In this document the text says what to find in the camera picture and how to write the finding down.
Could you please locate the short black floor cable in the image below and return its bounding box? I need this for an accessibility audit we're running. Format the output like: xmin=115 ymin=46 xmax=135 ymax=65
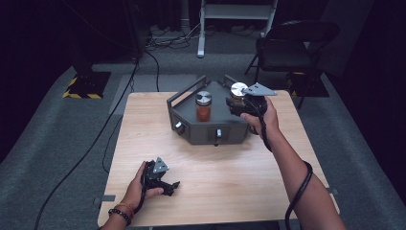
xmin=101 ymin=115 xmax=124 ymax=174

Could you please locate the glass jar with brown spice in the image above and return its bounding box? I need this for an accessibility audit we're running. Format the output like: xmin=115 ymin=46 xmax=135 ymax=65
xmin=230 ymin=81 xmax=250 ymax=108

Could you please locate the person's left hand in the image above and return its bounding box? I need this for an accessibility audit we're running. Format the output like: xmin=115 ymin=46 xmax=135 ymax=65
xmin=122 ymin=160 xmax=165 ymax=209

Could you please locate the person's right hand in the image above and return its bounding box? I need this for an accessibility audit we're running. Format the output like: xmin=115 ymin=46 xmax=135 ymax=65
xmin=240 ymin=96 xmax=282 ymax=142

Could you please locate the long black floor cable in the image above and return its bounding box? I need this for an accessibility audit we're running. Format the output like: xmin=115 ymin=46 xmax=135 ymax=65
xmin=34 ymin=58 xmax=140 ymax=230

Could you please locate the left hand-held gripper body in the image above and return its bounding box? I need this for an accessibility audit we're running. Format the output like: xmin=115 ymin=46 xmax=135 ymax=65
xmin=142 ymin=156 xmax=170 ymax=194

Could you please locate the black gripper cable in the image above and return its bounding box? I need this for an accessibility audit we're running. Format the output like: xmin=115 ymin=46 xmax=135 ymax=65
xmin=134 ymin=162 xmax=150 ymax=215
xmin=244 ymin=97 xmax=314 ymax=230

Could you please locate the black cable by mat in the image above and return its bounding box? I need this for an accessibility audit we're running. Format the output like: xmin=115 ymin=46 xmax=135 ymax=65
xmin=144 ymin=50 xmax=161 ymax=93

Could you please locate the glass jar with red spice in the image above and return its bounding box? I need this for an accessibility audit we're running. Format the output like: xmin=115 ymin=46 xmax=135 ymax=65
xmin=194 ymin=90 xmax=213 ymax=123

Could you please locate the orange string bracelet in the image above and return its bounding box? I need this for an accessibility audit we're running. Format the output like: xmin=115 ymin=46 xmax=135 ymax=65
xmin=114 ymin=202 xmax=136 ymax=216

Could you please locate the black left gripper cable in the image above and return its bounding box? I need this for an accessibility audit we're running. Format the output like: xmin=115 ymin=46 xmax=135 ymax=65
xmin=134 ymin=162 xmax=150 ymax=215

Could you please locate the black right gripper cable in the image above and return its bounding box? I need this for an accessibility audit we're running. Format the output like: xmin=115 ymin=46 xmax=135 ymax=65
xmin=244 ymin=97 xmax=314 ymax=230

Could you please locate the dark grey corner rack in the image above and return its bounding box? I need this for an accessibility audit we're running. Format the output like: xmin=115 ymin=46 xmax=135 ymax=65
xmin=166 ymin=74 xmax=269 ymax=147

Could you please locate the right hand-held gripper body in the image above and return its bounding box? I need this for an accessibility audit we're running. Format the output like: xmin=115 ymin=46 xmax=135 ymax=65
xmin=238 ymin=81 xmax=278 ymax=118

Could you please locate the black folding chair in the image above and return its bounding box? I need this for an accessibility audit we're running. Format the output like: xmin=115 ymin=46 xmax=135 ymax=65
xmin=244 ymin=20 xmax=341 ymax=110

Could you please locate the black beaded bracelet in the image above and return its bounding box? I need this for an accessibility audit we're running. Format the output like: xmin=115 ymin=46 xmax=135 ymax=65
xmin=107 ymin=207 xmax=133 ymax=227

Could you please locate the tangle of floor cables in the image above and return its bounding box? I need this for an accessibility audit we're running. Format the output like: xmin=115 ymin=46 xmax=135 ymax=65
xmin=145 ymin=23 xmax=200 ymax=51

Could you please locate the white metal stand frame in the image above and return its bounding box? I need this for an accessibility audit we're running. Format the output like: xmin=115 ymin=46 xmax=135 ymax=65
xmin=196 ymin=0 xmax=279 ymax=58

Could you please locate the black stand pole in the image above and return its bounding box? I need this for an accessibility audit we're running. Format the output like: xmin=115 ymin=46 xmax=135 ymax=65
xmin=123 ymin=0 xmax=146 ymax=63

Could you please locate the black base with striped tape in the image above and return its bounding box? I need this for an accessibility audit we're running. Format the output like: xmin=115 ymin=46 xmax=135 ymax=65
xmin=62 ymin=71 xmax=112 ymax=100

